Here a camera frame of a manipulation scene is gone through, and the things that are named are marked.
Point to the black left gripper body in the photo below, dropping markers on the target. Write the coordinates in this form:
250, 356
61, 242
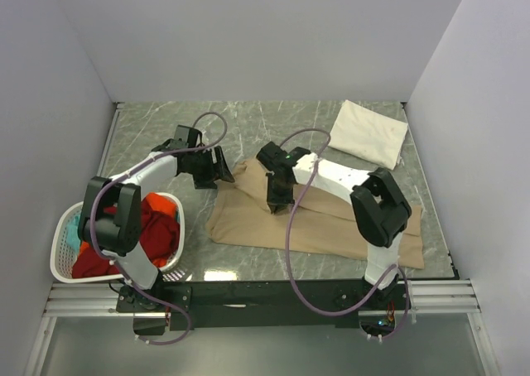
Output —
204, 170

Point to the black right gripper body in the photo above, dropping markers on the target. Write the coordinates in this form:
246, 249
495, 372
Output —
279, 195

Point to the beige t shirt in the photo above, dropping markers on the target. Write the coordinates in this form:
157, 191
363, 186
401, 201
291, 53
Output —
323, 223

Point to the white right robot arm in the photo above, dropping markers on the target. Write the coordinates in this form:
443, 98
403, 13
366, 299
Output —
379, 207

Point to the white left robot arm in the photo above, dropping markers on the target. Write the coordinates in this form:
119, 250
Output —
111, 214

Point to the orange t shirt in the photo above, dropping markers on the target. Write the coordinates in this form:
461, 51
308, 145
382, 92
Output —
161, 204

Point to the red t shirt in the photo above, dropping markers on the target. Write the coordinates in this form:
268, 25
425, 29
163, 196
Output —
90, 264

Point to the folded white t shirt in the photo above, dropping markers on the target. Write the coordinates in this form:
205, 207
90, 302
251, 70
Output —
368, 135

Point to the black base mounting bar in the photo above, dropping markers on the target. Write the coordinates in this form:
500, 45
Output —
253, 304

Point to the teal t shirt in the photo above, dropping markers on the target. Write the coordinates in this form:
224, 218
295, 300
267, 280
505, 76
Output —
71, 233

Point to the white perforated laundry basket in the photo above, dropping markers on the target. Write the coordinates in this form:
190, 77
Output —
63, 256

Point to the aluminium frame rail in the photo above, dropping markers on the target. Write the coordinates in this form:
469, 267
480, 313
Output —
96, 299

